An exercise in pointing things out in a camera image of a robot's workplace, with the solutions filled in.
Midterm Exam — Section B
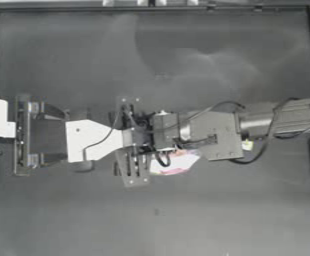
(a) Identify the clear bag with pink zip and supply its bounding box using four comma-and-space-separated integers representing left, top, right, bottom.
148, 148, 202, 177

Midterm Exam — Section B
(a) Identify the black camera cable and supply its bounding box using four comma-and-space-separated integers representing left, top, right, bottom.
82, 109, 128, 160

